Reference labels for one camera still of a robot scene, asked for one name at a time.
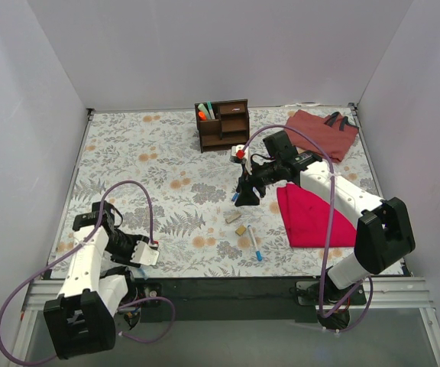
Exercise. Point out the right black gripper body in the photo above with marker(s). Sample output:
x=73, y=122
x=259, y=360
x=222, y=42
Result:
x=250, y=183

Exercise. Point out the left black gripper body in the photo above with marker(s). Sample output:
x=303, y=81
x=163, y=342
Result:
x=137, y=270

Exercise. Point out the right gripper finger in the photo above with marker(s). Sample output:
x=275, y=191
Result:
x=243, y=187
x=249, y=200

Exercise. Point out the blue capped white pen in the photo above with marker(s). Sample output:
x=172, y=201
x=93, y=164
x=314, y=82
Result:
x=235, y=197

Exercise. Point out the orange black highlighter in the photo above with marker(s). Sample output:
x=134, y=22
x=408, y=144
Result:
x=203, y=116

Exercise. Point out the green highlighter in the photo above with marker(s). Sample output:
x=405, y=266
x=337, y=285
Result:
x=202, y=108

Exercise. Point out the light blue pen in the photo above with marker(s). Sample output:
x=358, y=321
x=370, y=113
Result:
x=143, y=273

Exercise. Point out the teal capped white pen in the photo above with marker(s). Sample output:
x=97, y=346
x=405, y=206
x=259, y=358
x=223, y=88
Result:
x=210, y=109

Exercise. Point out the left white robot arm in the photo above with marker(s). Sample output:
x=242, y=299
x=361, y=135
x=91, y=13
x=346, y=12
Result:
x=81, y=319

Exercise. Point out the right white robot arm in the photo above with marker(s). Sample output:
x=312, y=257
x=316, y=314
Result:
x=383, y=230

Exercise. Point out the beige eraser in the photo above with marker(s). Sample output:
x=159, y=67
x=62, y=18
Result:
x=232, y=217

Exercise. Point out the tan small eraser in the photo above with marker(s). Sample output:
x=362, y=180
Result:
x=240, y=230

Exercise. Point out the blue tipped white pen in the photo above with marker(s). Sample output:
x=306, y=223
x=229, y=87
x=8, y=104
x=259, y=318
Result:
x=254, y=242

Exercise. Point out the crimson folded cloth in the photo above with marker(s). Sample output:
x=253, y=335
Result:
x=305, y=217

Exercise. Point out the brown wooden desk organizer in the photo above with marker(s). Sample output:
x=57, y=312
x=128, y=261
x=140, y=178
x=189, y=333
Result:
x=231, y=125

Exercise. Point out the floral table mat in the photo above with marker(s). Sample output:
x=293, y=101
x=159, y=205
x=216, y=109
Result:
x=150, y=167

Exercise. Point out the terracotta folded shirt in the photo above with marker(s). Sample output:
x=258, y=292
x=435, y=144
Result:
x=333, y=133

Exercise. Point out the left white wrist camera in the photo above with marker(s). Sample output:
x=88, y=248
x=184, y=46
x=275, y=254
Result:
x=144, y=254

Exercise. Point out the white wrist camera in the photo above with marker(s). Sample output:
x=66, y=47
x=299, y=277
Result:
x=144, y=254
x=241, y=155

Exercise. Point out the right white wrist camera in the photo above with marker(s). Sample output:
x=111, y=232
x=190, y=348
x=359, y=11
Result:
x=241, y=155

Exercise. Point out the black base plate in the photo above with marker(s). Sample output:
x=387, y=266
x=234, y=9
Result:
x=232, y=299

